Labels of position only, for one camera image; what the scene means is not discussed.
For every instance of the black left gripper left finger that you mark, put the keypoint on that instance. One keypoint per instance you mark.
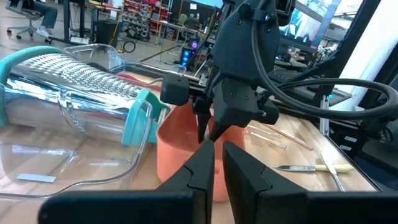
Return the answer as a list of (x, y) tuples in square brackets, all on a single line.
[(186, 202)]

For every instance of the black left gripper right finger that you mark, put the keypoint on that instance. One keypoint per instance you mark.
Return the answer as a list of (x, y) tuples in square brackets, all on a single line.
[(264, 199)]

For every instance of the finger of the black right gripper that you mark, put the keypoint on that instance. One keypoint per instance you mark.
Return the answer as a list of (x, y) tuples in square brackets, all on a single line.
[(236, 105), (203, 118)]

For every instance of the metal tongs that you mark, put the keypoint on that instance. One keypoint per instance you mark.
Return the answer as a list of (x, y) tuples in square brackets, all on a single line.
[(334, 175)]

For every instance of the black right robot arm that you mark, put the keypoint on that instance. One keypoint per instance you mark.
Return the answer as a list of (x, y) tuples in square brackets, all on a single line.
[(339, 127)]

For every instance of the orange plastic bin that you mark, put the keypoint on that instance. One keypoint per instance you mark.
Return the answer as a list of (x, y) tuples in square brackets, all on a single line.
[(177, 149)]

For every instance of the black keyboard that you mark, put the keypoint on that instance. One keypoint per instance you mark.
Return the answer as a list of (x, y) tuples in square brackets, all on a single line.
[(289, 74)]

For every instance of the computer tower blue lights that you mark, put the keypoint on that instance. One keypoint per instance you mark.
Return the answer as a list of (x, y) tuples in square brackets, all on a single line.
[(188, 56)]

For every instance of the computer monitor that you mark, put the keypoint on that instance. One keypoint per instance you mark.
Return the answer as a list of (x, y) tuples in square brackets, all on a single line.
[(304, 25)]

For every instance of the red silicone spoon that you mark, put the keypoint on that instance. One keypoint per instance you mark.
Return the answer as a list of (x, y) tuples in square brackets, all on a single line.
[(136, 81)]

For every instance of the red parts shelf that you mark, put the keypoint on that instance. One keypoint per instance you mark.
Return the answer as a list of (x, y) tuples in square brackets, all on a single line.
[(136, 18)]

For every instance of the clear plastic bin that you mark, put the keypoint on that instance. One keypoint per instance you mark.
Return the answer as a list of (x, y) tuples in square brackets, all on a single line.
[(37, 178), (102, 56)]

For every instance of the black trash bin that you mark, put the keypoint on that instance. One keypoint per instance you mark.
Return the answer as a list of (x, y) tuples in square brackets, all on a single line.
[(105, 32)]

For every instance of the steel box grater teal trim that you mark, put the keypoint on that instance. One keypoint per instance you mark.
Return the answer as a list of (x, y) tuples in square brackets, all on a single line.
[(77, 74)]

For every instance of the black desk leg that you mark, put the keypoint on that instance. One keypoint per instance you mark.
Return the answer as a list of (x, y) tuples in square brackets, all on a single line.
[(66, 18)]

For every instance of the person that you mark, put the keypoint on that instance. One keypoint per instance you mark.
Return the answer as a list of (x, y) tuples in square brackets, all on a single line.
[(46, 14)]

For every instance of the grey office chair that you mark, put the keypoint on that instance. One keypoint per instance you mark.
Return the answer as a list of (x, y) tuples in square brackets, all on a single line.
[(23, 29)]

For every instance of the grey metal bracket plate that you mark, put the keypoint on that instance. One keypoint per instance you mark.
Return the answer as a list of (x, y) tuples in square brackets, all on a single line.
[(324, 115)]

